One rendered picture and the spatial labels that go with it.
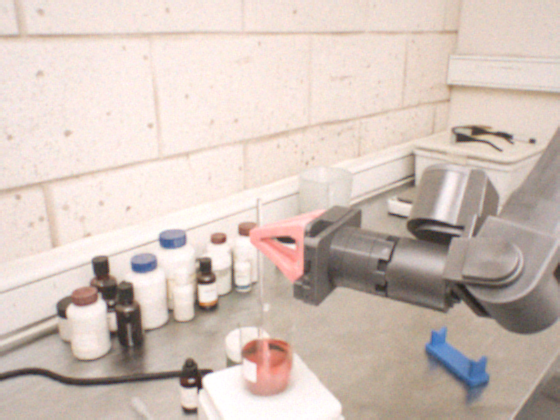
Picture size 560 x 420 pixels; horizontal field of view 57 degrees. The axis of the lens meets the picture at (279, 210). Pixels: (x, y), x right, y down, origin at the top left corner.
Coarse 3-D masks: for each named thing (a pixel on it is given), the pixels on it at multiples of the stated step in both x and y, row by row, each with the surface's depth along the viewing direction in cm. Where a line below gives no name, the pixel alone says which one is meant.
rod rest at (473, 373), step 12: (432, 336) 77; (444, 336) 78; (432, 348) 77; (444, 348) 77; (444, 360) 74; (456, 360) 74; (468, 360) 74; (480, 360) 71; (456, 372) 72; (468, 372) 71; (480, 372) 71; (468, 384) 70
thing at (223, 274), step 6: (210, 252) 96; (216, 252) 96; (222, 252) 96; (216, 258) 94; (222, 258) 94; (228, 258) 94; (216, 264) 92; (222, 264) 92; (228, 264) 93; (216, 270) 92; (222, 270) 93; (228, 270) 93; (216, 276) 92; (222, 276) 93; (228, 276) 94; (222, 282) 93; (228, 282) 94; (222, 288) 93; (228, 288) 94; (222, 294) 94
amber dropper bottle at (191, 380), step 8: (192, 360) 65; (184, 368) 64; (192, 368) 64; (184, 376) 65; (192, 376) 64; (200, 376) 65; (184, 384) 64; (192, 384) 64; (200, 384) 65; (184, 392) 65; (192, 392) 65; (184, 400) 65; (192, 400) 65; (184, 408) 66; (192, 408) 65
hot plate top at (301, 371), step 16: (304, 368) 60; (208, 384) 57; (224, 384) 57; (304, 384) 57; (320, 384) 57; (224, 400) 55; (240, 400) 55; (272, 400) 55; (288, 400) 55; (304, 400) 55; (320, 400) 55; (336, 400) 55; (224, 416) 52; (240, 416) 52; (256, 416) 52; (272, 416) 52; (288, 416) 52; (304, 416) 52; (320, 416) 52; (336, 416) 53
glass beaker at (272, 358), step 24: (264, 312) 58; (288, 312) 56; (240, 336) 54; (264, 336) 59; (288, 336) 53; (240, 360) 55; (264, 360) 53; (288, 360) 54; (240, 384) 57; (264, 384) 54; (288, 384) 55
